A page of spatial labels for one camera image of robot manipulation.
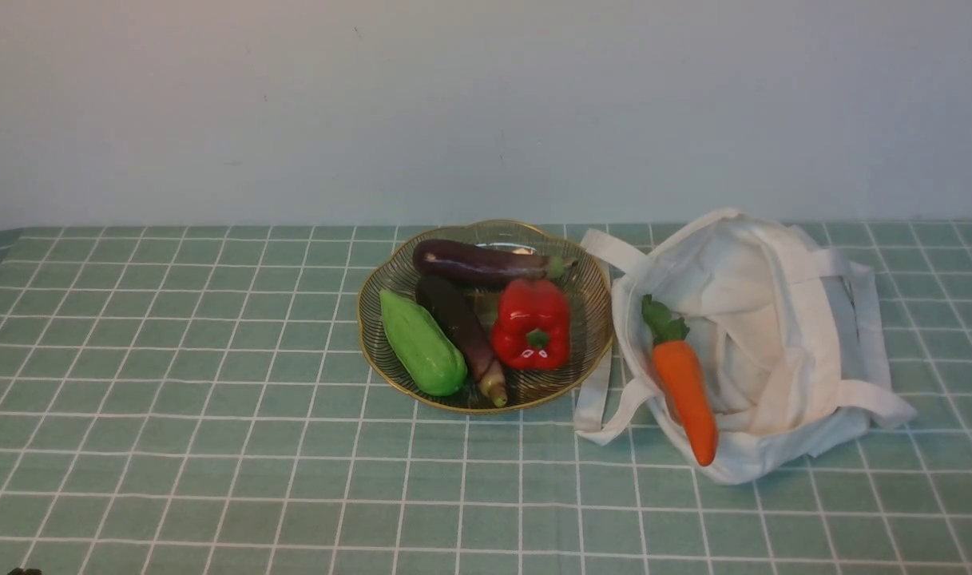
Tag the dark purple eggplant rear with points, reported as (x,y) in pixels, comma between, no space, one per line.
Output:
(473,265)

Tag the red bell pepper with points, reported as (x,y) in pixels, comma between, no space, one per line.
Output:
(531,332)

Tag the dark purple eggplant front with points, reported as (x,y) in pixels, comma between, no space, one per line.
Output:
(455,315)

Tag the dark purple eggplant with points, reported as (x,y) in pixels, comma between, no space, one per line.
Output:
(455,315)
(473,265)

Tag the gold wire basket bowl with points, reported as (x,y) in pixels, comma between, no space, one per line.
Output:
(586,287)

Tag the green checkered tablecloth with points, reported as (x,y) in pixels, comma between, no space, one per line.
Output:
(193,400)

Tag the green chayote squash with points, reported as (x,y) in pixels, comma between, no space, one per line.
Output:
(435,365)

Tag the orange carrot green top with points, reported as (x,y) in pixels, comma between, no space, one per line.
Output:
(682,377)

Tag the small black object corner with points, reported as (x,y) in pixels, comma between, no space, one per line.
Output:
(24,571)

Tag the white canvas tote bag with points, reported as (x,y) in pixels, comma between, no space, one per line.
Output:
(789,336)

